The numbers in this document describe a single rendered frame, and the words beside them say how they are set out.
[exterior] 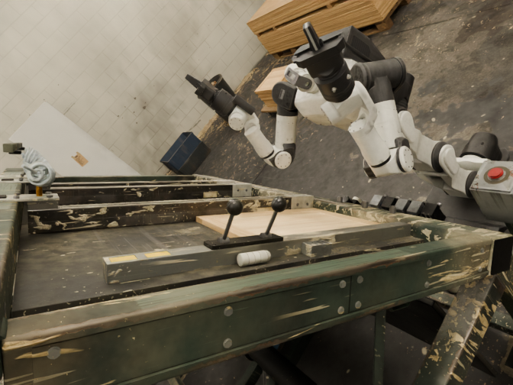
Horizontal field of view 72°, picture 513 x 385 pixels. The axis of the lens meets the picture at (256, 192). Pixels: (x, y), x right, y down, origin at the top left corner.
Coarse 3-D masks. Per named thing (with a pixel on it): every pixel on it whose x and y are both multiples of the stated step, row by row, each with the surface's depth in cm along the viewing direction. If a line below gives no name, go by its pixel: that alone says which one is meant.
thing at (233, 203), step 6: (228, 204) 77; (234, 204) 76; (240, 204) 77; (228, 210) 77; (234, 210) 76; (240, 210) 77; (228, 222) 80; (228, 228) 81; (222, 240) 82; (228, 240) 83
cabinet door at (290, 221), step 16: (208, 224) 120; (224, 224) 117; (240, 224) 120; (256, 224) 121; (288, 224) 123; (304, 224) 124; (320, 224) 125; (336, 224) 126; (352, 224) 127; (368, 224) 126
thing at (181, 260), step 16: (384, 224) 117; (400, 224) 118; (288, 240) 91; (304, 240) 94; (336, 240) 100; (352, 240) 104; (368, 240) 108; (112, 256) 73; (144, 256) 73; (160, 256) 74; (176, 256) 75; (192, 256) 77; (208, 256) 79; (224, 256) 81; (272, 256) 89; (112, 272) 68; (128, 272) 70; (144, 272) 72; (160, 272) 74; (176, 272) 75
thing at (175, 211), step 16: (32, 160) 102; (16, 192) 105; (48, 192) 109; (32, 208) 102; (48, 208) 104; (64, 208) 107; (80, 208) 108; (96, 208) 111; (112, 208) 113; (128, 208) 116; (144, 208) 119; (160, 208) 122; (176, 208) 125; (192, 208) 128; (208, 208) 132; (224, 208) 135; (256, 208) 143; (288, 208) 152; (304, 208) 156; (32, 224) 102; (48, 224) 104; (64, 224) 107; (80, 224) 109; (96, 224) 111; (112, 224) 114; (128, 224) 117; (144, 224) 120
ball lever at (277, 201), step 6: (276, 198) 83; (282, 198) 84; (276, 204) 83; (282, 204) 83; (276, 210) 83; (282, 210) 83; (270, 222) 87; (270, 228) 88; (264, 234) 89; (270, 234) 90
